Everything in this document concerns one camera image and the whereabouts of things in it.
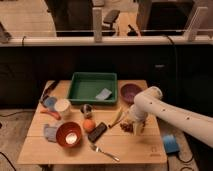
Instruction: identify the dark red grape bunch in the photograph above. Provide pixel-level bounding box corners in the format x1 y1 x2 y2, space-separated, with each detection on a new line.
120 120 134 133

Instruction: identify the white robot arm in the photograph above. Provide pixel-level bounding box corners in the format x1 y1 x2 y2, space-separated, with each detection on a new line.
129 86 213 148

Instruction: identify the white paper cup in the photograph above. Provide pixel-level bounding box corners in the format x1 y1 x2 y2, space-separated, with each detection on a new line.
54 99 71 119

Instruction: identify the yellow banana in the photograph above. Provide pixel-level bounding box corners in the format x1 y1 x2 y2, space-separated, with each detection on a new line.
108 107 127 128

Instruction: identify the purple bowl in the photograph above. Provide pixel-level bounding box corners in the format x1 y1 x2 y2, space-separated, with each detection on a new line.
120 83 142 104

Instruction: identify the black rectangular remote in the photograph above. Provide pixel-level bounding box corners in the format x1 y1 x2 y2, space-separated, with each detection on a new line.
88 122 107 143

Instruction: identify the grey blue sponge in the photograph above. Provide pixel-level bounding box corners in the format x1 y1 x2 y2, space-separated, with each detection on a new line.
96 88 112 100

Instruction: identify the orange fruit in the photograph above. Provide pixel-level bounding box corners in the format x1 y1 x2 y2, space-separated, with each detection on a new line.
82 119 96 133

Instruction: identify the small dark round jar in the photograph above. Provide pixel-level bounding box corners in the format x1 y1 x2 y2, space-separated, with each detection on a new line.
80 104 92 119

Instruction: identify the green plastic tray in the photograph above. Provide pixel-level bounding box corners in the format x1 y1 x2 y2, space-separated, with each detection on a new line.
67 72 118 105

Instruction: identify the orange red bowl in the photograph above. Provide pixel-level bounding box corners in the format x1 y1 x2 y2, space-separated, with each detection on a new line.
56 122 82 148

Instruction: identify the wooden slatted table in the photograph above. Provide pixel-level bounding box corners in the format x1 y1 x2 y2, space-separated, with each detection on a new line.
16 79 168 166

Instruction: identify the orange carrot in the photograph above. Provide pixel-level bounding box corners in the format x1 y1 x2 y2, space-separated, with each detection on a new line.
40 109 61 120

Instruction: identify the grey blue folded cloth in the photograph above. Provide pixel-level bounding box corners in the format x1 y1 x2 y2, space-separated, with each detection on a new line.
43 123 61 142

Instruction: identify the small blue plate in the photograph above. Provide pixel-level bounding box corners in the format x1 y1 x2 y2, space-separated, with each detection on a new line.
43 97 57 108

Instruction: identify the black office chair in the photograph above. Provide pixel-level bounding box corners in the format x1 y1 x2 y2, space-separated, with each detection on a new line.
102 10 120 36

